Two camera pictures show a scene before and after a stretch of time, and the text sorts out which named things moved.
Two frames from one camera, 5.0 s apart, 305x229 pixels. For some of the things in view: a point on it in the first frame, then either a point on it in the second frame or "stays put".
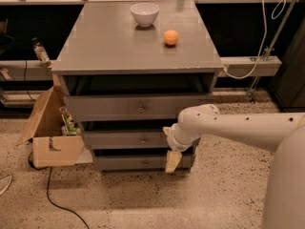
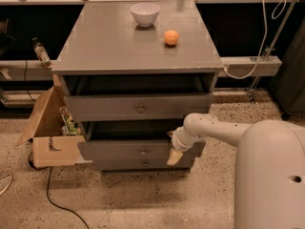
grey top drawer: [132, 108] stays put
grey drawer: [126, 138] to [152, 149]
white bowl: [145, 13] stays put
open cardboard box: [50, 148] stays put
